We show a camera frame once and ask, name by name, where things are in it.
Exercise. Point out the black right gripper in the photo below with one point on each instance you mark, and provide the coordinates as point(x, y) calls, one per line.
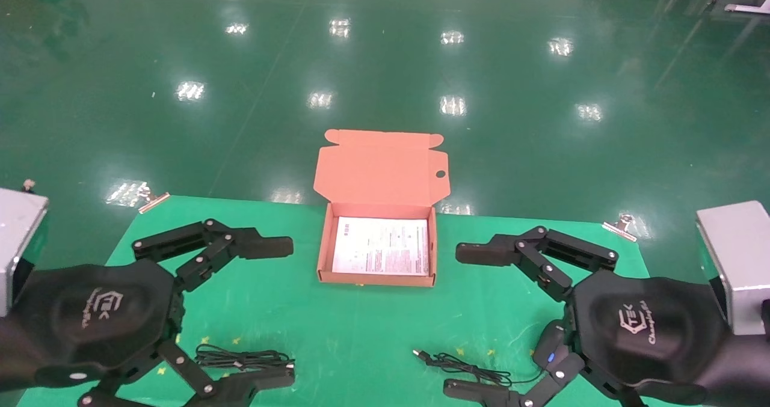
point(649, 323)

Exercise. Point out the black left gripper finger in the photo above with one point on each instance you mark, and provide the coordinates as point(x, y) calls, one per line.
point(264, 247)
point(264, 382)

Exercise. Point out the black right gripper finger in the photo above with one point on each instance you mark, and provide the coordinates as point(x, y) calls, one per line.
point(475, 392)
point(481, 253)

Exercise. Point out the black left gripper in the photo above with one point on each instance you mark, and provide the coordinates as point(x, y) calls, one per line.
point(90, 311)

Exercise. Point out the open brown cardboard box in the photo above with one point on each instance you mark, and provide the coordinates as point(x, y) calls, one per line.
point(379, 172)

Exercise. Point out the silver binder clip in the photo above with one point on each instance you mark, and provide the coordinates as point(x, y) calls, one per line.
point(619, 228)
point(153, 201)

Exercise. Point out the white printed instruction sheet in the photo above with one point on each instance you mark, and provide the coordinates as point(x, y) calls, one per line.
point(380, 246)

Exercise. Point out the green table mat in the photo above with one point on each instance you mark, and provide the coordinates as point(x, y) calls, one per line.
point(361, 335)

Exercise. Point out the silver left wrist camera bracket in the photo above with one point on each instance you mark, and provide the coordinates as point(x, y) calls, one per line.
point(18, 232)

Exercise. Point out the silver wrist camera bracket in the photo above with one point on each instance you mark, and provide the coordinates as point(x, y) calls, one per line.
point(740, 263)
point(18, 232)

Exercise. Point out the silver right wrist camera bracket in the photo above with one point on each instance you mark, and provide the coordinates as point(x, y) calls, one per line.
point(740, 263)

